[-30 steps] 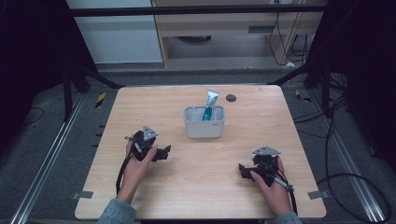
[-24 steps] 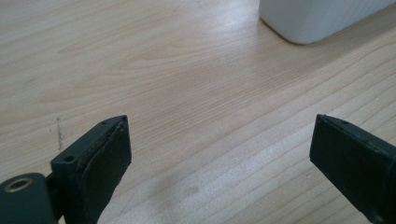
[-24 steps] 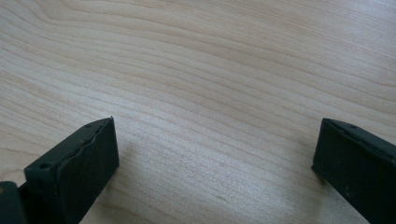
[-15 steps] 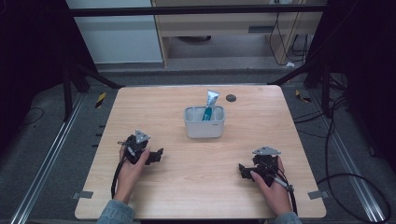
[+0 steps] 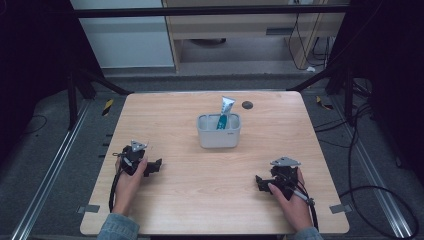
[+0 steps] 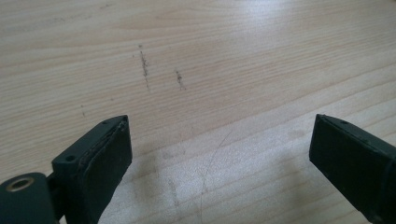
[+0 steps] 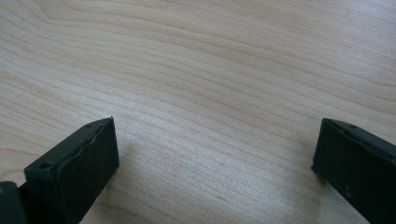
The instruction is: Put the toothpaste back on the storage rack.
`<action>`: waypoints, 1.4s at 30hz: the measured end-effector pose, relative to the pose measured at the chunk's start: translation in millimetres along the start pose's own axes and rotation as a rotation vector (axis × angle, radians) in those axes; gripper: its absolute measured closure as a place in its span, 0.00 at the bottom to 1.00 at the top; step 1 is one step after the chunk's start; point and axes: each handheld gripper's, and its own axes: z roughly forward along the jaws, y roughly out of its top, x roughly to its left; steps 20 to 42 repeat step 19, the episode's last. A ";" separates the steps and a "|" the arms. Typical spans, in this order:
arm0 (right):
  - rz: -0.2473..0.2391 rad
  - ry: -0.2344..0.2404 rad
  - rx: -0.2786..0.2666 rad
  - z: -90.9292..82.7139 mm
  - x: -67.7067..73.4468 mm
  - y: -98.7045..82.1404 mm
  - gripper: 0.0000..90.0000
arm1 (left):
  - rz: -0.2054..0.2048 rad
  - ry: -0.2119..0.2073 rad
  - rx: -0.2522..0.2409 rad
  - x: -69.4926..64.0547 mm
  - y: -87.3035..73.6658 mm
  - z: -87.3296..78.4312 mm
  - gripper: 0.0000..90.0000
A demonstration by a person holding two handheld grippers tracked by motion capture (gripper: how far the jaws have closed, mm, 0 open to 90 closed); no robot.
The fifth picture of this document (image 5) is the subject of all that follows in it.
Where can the yellow and black striped tape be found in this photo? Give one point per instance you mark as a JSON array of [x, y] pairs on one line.
[[324, 104], [107, 107]]

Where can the white cabinet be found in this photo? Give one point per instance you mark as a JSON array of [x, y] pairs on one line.
[[126, 43]]

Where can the white plug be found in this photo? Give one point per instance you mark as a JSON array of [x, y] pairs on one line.
[[310, 69]]

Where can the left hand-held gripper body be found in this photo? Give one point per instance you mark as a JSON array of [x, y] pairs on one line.
[[133, 160]]

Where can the person's right hand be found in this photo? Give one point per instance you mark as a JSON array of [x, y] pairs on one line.
[[295, 210]]

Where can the round grey table grommet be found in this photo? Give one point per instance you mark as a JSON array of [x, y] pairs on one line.
[[247, 105]]

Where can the grey plastic container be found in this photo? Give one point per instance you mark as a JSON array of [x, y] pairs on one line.
[[218, 136]]

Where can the dark curtain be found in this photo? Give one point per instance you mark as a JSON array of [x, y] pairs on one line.
[[393, 83], [33, 66]]

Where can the black metal stand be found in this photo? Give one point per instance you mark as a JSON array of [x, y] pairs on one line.
[[348, 96], [72, 100]]

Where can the aluminium floor rail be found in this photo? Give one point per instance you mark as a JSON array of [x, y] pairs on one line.
[[373, 173], [50, 173]]

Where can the light wooden desk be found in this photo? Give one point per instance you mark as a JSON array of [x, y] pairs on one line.
[[233, 26]]

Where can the grey tape patch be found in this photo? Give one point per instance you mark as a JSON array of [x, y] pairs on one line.
[[88, 209], [340, 209]]

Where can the white and teal toothpaste tube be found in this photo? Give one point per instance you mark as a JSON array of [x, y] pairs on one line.
[[226, 106]]

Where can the person's left hand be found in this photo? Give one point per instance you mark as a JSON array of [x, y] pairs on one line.
[[128, 190]]

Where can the black horizontal bar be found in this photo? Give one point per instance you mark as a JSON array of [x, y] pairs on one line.
[[200, 11]]

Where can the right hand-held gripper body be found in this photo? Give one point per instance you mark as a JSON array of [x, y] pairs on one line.
[[283, 176]]

